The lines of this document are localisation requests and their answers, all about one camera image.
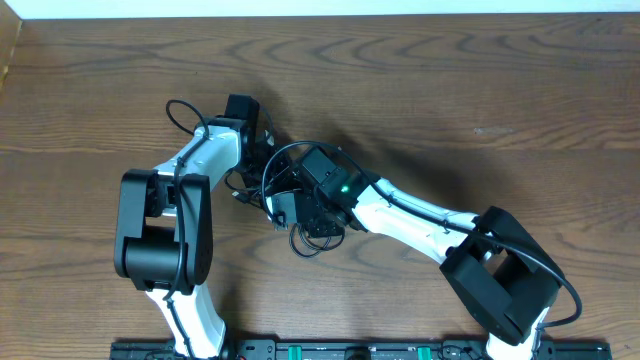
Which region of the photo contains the black USB cable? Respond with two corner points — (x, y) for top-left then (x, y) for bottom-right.
(223, 169), (347, 260)

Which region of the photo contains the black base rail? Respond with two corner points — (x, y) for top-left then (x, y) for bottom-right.
(109, 339), (614, 360)

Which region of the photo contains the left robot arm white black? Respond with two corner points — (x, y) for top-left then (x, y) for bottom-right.
(110, 94), (261, 359)

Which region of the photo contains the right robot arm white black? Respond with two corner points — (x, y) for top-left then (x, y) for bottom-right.
(286, 146), (566, 359)

